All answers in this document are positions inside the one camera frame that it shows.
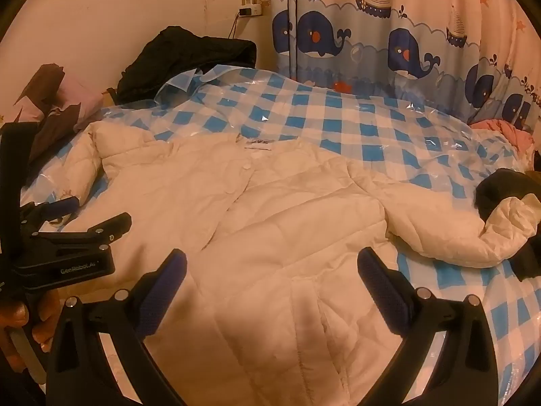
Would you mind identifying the pink and brown folded quilt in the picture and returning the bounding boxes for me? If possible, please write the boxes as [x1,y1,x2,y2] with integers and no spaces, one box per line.
[1,63,103,161]

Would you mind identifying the white quilted puffer jacket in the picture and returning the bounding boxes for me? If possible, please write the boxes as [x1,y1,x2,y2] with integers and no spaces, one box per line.
[54,120,541,406]

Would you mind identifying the dark green puffer jacket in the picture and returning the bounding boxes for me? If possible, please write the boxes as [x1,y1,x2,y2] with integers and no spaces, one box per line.
[474,168,540,280]

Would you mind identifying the whale print curtain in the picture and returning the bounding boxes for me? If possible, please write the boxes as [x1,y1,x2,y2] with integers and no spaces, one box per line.
[270,0,540,131]

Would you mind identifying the blue checkered plastic bed cover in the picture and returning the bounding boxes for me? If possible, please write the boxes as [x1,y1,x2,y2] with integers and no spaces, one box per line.
[23,67,540,404]

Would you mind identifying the person's left hand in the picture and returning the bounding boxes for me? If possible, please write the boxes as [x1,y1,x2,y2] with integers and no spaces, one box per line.
[0,289,62,374]

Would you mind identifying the pink crumpled garment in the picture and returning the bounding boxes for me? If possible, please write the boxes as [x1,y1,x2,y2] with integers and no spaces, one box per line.
[470,119,535,153]

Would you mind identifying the black clothes pile at headboard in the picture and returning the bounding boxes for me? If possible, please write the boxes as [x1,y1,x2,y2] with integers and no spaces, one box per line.
[113,26,257,105]

